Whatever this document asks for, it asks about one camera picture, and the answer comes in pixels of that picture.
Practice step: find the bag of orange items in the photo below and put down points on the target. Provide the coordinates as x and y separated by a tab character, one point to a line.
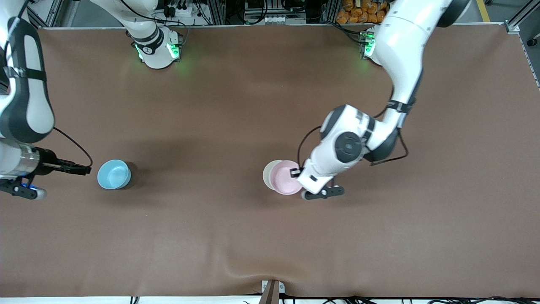
358	12

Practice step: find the blue bowl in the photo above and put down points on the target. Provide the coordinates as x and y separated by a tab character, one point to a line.
113	175

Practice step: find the brown table mat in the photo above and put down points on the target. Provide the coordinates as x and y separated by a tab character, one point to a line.
270	236

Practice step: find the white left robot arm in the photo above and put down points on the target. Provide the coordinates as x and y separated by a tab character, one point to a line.
400	50

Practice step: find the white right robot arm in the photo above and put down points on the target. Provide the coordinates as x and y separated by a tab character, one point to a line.
29	97

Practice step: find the white terminal block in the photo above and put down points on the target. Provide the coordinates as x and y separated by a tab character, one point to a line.
283	19

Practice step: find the pink bowl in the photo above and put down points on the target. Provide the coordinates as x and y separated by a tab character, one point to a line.
284	179

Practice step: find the white bowl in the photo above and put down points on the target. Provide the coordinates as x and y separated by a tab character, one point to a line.
266	175

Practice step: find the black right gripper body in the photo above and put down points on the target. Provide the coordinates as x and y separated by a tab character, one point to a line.
48	163

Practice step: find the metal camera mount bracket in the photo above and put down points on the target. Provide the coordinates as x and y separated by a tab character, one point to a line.
272	291

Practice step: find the aluminium frame post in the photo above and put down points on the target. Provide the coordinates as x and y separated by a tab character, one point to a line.
46	12
525	21

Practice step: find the white power strip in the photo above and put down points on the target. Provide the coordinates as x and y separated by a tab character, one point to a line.
180	11

